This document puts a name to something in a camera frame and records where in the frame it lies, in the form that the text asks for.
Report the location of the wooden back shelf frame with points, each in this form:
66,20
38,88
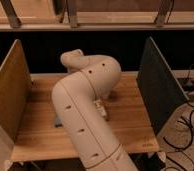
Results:
96,15

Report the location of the dark right side panel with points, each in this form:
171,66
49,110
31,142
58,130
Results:
160,90

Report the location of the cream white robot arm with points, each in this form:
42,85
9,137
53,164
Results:
74,98

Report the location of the white snack bar box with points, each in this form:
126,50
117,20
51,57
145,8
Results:
100,107

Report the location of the left wooden side panel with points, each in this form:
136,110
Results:
15,85

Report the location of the blue sponge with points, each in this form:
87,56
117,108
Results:
57,122

